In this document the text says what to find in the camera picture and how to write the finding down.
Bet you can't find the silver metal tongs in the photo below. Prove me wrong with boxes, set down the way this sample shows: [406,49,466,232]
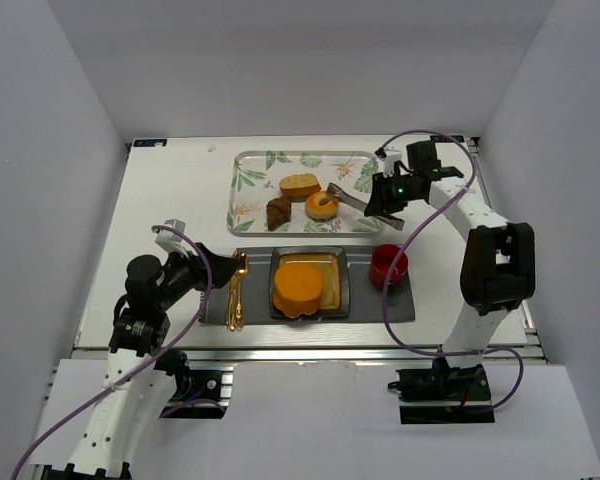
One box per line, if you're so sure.
[326,183,405,231]

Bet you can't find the orange ring bagel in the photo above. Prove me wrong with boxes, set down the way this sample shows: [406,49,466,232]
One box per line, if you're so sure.
[305,191,339,220]

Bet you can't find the round orange bun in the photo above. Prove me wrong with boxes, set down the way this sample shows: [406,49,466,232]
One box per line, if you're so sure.
[272,263,324,318]

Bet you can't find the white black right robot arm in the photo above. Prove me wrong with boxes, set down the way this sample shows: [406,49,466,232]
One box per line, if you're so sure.
[364,140,536,386]

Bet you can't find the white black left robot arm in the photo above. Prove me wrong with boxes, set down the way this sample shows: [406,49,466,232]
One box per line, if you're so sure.
[45,244,245,479]

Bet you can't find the sliced bread loaf piece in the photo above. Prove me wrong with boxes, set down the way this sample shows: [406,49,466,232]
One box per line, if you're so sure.
[279,173,322,197]

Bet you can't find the gold knife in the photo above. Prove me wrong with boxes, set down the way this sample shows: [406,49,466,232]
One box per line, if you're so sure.
[226,275,238,331]

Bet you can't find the red cup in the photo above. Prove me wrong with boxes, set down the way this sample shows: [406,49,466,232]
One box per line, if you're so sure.
[368,244,408,289]

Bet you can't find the right blue corner label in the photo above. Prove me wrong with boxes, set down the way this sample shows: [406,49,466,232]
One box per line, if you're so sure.
[430,134,465,143]

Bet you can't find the blue corner label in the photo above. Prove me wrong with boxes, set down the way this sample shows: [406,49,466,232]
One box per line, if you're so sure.
[132,138,167,148]
[430,134,465,143]

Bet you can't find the black square plate, tan centre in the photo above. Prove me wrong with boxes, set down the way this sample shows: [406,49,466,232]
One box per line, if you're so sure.
[269,245,350,321]

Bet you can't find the dark brown croissant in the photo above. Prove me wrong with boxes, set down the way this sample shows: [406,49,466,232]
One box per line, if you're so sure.
[266,196,292,231]

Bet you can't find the floral leaf-pattern serving tray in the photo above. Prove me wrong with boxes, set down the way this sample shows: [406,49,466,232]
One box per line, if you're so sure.
[226,150,383,236]

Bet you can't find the dark grey placemat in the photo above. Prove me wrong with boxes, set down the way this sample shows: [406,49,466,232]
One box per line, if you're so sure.
[200,245,415,326]

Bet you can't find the left blue corner label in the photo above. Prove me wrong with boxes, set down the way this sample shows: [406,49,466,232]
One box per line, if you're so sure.
[132,138,167,148]

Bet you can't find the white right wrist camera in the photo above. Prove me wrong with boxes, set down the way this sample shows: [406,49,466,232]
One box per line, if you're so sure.
[374,147,402,178]

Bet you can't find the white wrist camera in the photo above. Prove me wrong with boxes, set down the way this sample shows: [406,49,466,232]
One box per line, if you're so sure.
[374,147,402,178]
[152,219,186,255]

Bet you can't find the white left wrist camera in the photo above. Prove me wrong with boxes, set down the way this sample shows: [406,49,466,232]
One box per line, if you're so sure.
[152,219,186,255]

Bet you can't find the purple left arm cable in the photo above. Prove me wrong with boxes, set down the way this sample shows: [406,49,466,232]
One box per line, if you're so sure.
[7,224,216,480]

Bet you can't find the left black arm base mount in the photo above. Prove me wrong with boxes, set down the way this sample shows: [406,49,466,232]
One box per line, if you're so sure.
[156,350,233,420]

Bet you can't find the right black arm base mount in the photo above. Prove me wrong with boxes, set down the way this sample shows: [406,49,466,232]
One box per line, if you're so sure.
[387,365,495,425]

